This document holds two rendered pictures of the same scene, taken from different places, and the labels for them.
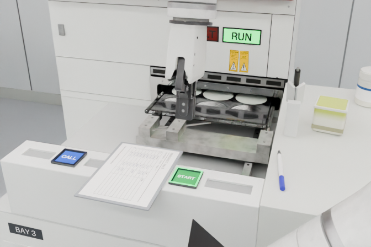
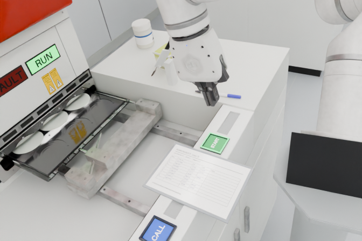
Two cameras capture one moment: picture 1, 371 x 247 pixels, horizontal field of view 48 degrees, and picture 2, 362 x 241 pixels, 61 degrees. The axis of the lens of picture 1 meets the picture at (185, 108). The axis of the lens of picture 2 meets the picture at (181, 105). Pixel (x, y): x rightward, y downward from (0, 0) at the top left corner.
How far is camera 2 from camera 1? 0.77 m
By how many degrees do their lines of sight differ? 59
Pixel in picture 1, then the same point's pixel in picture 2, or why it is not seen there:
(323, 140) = not seen: hidden behind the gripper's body
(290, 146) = (188, 85)
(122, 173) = (200, 185)
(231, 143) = (135, 127)
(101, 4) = not seen: outside the picture
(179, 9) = (203, 20)
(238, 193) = (237, 119)
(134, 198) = (238, 176)
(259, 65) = (68, 72)
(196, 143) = (124, 148)
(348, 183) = (237, 72)
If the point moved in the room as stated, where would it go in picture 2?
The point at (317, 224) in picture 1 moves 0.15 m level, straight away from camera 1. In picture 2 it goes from (352, 62) to (287, 49)
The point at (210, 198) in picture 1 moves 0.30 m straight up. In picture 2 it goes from (241, 133) to (238, 23)
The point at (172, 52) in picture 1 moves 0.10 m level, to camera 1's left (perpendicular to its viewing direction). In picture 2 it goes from (216, 56) to (207, 87)
